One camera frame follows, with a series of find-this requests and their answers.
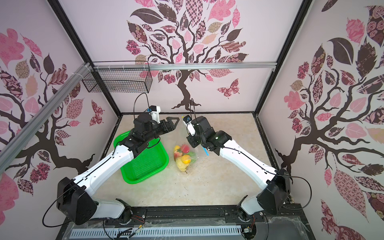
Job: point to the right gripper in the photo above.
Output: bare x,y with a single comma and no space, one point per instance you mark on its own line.
193,143

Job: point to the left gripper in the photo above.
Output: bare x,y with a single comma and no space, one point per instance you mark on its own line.
171,127

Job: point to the red apple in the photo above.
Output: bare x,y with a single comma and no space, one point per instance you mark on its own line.
185,149

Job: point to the clear zip top bag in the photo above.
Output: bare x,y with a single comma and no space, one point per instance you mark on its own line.
197,154

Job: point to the red strawberry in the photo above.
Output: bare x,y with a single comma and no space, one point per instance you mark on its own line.
177,155

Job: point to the beige potato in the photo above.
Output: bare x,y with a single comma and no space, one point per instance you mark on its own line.
181,166

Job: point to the green plastic basket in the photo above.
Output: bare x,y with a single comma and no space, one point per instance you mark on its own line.
151,161

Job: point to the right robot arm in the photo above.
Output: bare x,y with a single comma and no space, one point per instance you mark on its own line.
275,185

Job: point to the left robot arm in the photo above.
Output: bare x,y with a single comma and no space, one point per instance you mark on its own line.
75,196

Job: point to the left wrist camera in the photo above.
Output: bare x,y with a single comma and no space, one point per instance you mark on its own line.
155,113

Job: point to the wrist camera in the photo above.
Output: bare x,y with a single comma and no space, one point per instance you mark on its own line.
155,113
189,126

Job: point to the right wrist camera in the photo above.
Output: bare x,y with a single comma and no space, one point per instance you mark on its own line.
189,126

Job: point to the black wire basket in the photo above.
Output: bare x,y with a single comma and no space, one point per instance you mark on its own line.
119,77

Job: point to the horizontal aluminium rail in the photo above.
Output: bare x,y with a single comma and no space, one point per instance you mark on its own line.
201,66

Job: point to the white slotted cable duct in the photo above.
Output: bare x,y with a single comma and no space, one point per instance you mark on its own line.
155,233

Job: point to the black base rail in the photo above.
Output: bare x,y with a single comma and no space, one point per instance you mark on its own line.
285,225

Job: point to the left diagonal aluminium rail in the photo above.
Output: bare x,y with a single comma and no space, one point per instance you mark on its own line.
12,149

